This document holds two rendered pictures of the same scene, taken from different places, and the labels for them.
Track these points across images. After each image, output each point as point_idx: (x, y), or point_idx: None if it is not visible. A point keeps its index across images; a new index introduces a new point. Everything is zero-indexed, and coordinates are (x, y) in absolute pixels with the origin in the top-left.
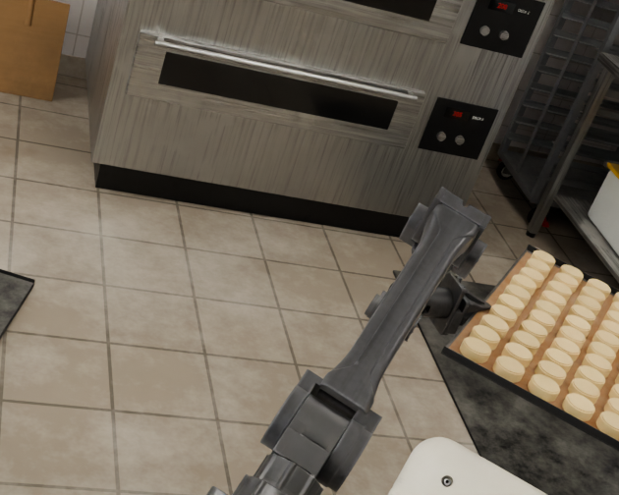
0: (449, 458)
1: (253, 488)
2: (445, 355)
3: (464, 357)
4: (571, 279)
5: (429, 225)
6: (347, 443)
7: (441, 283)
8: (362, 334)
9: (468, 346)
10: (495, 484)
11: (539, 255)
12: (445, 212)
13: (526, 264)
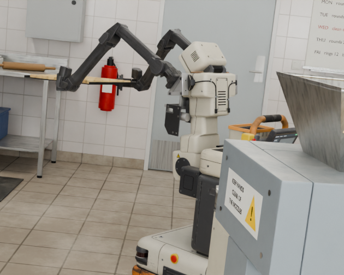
0: (199, 42)
1: (175, 72)
2: (90, 84)
3: (93, 82)
4: (47, 75)
5: (124, 29)
6: (169, 63)
7: (57, 78)
8: (146, 49)
9: (90, 80)
10: (204, 42)
11: (34, 74)
12: (123, 26)
13: (37, 76)
